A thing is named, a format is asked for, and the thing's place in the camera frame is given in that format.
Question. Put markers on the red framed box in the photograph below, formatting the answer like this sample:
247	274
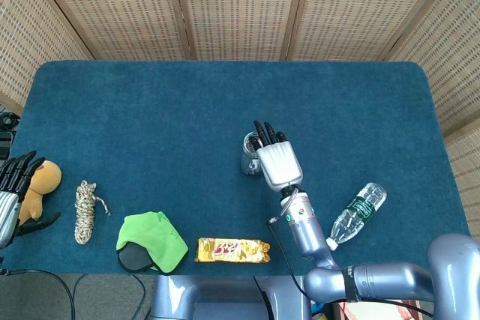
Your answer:
375	310

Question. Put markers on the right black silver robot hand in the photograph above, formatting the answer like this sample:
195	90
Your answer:
279	162

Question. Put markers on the woven bamboo folding screen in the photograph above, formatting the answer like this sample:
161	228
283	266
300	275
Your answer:
240	5

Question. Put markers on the yellow plush toy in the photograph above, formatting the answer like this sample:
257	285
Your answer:
45	181

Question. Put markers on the black device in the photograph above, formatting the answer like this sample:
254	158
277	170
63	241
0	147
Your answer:
4	145

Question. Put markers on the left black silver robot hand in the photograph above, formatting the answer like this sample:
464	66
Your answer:
7	207

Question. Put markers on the clear glass jar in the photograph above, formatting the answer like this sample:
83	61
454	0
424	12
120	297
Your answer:
249	162

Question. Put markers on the grey robot torso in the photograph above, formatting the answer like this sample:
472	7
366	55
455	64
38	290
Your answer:
225	297

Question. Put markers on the gold biscuit packet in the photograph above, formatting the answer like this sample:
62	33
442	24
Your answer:
232	250

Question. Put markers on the green cloth with black trim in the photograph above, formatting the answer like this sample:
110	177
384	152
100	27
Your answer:
157	237

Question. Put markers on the clear plastic water bottle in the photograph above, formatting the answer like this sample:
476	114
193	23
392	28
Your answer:
354	219

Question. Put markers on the blue table mat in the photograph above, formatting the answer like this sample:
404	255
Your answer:
150	110

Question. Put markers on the blue plastic container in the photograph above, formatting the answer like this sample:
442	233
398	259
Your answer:
318	308

